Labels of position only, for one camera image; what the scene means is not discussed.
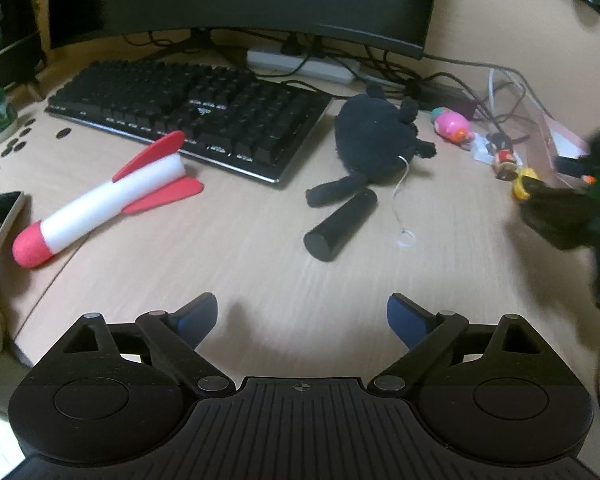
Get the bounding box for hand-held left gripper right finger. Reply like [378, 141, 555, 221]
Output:
[367, 292, 543, 400]

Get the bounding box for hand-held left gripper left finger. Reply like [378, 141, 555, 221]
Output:
[62, 291, 236, 400]

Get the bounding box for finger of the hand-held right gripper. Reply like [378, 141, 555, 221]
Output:
[517, 180, 600, 253]
[554, 156, 596, 176]

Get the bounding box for pink box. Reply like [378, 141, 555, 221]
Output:
[530, 100, 593, 186]

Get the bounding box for small yellow toy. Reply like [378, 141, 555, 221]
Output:
[511, 167, 542, 204]

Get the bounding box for black plush toy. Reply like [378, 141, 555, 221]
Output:
[305, 82, 437, 250]

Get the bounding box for light wooden desktop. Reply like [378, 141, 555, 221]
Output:
[0, 25, 600, 461]

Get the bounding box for small red black figurine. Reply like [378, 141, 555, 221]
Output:
[486, 132, 522, 182]

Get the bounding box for black cylinder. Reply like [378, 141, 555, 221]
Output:
[303, 190, 378, 262]

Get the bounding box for pink round toy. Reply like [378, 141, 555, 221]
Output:
[430, 107, 474, 144]

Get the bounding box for black power adapter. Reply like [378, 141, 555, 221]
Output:
[419, 85, 481, 117]

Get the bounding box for red white foam rocket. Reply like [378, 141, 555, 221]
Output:
[12, 131, 204, 268]

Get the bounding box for black keyboard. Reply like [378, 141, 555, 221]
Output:
[45, 60, 333, 187]

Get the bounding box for scattered dark round discs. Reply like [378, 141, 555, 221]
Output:
[0, 116, 72, 182]

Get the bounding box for grey power strip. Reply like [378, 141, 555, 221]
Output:
[246, 49, 356, 85]

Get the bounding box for dark rectangular panel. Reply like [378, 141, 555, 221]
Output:
[47, 0, 104, 51]

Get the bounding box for black speaker with wooden legs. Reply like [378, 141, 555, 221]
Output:
[0, 0, 47, 102]

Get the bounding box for white thin cable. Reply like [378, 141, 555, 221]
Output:
[486, 67, 512, 128]

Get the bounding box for tangle of black cables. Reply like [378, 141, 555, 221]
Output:
[122, 30, 551, 133]

